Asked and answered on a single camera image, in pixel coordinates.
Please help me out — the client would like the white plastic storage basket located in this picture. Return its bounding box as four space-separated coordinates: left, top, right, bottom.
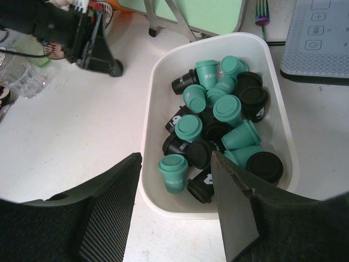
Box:
139 32 300 219

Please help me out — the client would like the green cutting board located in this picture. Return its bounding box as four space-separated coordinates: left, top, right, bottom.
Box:
118 0 248 35

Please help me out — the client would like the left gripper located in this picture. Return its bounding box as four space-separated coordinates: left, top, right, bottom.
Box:
32 3 123 77

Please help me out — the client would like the grey induction cooker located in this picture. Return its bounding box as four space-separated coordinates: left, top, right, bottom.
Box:
280 0 348 86

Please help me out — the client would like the clear drinking glass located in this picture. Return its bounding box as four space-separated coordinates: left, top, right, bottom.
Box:
1 52 49 98

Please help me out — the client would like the iridescent fork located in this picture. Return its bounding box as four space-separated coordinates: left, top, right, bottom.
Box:
255 0 270 41

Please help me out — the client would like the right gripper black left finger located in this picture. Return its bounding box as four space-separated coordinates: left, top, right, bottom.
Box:
1 153 142 261

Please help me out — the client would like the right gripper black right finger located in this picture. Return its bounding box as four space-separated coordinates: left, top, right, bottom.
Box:
211 152 348 261

